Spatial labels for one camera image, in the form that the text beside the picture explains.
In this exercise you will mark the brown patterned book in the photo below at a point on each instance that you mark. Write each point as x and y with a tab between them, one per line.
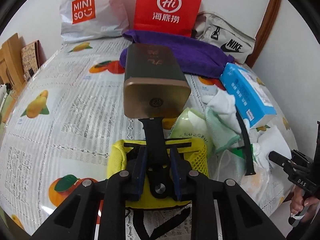
30	59

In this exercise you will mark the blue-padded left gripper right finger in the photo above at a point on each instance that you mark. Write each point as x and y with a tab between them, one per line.
179	169

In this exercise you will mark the red Haidilao paper bag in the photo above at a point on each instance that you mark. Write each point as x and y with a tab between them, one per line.
175	17

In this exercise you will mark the white Miniso plastic bag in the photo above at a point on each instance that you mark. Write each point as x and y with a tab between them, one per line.
83	20

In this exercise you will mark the grey Nike waist bag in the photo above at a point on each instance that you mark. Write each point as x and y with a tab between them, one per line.
215	30

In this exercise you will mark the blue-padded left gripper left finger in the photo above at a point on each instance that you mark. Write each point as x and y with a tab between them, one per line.
138	173

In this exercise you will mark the clear plastic bag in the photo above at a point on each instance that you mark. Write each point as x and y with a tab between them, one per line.
227	165

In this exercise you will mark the person's right hand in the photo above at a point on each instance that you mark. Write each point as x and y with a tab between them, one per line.
298	203

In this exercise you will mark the dark green gold tea box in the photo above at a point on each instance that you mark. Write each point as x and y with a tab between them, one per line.
154	85

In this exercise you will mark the white foam wrap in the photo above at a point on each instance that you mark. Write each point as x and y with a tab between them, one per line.
271	140

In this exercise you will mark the mint green cloth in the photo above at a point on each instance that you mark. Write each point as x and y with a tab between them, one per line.
222	136

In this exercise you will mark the yellow mesh pouch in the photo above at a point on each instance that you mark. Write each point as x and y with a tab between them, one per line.
158	191

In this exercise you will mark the brown wooden door frame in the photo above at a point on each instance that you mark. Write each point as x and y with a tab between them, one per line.
264	31

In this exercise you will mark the blue tissue box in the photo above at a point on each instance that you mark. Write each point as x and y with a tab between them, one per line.
250	100

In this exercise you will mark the purple towel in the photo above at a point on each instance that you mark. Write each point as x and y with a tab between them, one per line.
194	56

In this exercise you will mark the white sock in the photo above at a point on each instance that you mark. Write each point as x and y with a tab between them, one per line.
221	106

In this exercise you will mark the green wet wipes packet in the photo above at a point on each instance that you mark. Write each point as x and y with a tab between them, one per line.
192	123

